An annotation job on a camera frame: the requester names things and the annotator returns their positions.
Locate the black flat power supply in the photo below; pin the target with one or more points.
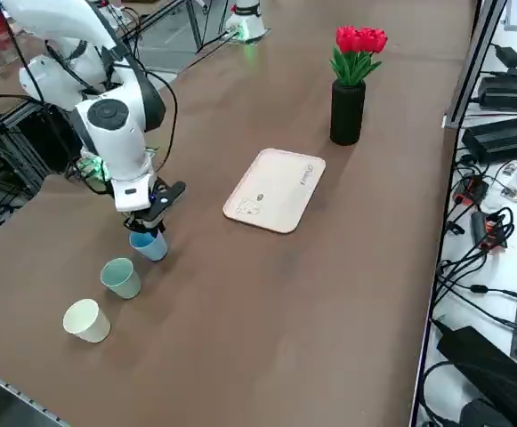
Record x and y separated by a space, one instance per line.
511 93

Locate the white rectangular tray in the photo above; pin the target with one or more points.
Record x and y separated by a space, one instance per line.
276 191

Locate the red artificial tulip bouquet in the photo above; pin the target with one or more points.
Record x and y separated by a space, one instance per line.
360 40

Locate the small black power adapter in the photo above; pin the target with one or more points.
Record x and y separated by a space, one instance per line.
509 55

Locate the black socket strip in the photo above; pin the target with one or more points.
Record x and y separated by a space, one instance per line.
480 227

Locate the small white cup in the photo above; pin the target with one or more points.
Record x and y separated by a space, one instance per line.
91 329

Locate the small blue cup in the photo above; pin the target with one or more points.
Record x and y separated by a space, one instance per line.
153 251

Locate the small green cup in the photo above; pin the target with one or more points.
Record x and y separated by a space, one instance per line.
124 284

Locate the black metal frame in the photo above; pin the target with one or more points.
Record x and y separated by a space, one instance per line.
18 133

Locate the black ribbed vase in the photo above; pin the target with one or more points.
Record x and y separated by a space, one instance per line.
347 120

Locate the aluminium table edge rail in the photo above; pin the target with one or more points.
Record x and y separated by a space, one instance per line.
18 391

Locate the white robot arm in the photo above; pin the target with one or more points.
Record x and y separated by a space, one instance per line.
247 22
111 133

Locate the aluminium camera post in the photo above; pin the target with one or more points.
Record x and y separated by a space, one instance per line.
472 66

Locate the black ribbed power supply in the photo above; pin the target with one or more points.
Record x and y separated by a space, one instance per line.
503 138

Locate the black and orange power strip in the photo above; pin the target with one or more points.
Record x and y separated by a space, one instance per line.
474 189

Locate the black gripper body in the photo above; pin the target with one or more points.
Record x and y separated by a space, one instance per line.
164 200

